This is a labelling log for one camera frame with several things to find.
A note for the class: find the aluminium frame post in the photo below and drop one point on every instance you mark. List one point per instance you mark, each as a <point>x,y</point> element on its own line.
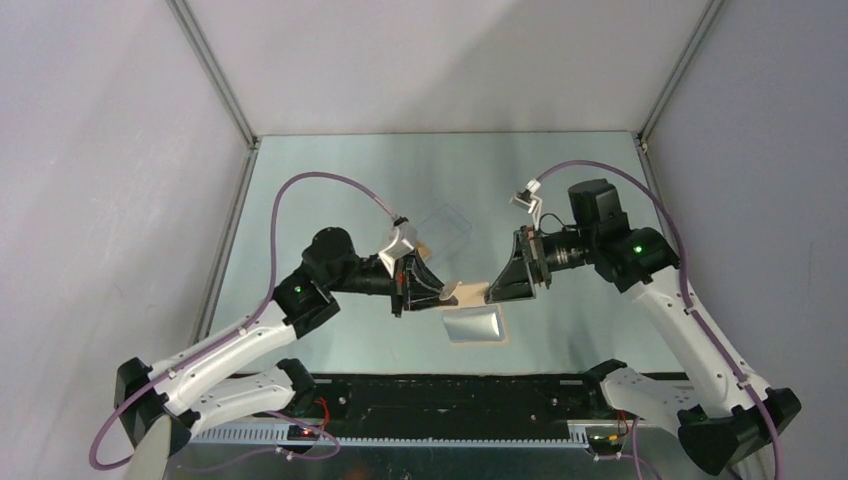
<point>694,43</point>
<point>209,63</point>

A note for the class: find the orange credit card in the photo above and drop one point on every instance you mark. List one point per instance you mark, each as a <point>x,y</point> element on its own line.
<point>423,251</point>

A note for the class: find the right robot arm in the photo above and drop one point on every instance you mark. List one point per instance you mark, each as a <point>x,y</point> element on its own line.
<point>731,412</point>

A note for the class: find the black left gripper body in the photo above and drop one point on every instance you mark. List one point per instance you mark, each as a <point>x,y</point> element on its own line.
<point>402,286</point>

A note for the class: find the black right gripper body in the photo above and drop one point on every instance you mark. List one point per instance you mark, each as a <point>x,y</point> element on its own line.
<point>533,253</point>

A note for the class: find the left aluminium frame post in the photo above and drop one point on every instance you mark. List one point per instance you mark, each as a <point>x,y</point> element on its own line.
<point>209,63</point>

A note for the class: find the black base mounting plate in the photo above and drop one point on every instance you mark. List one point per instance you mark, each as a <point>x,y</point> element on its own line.
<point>416,406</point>

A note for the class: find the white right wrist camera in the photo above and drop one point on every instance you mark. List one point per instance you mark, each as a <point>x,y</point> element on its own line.
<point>527,198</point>

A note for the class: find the right aluminium frame post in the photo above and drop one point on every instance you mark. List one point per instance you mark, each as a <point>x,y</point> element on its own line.
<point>694,43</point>

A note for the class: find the beige leather card holder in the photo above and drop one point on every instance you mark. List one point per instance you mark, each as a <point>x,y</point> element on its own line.
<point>468,318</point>

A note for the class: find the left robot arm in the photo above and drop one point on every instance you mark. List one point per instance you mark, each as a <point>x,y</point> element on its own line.
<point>197,389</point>

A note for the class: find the grey slotted cable duct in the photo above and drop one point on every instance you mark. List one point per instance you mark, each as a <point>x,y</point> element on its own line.
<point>283,434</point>

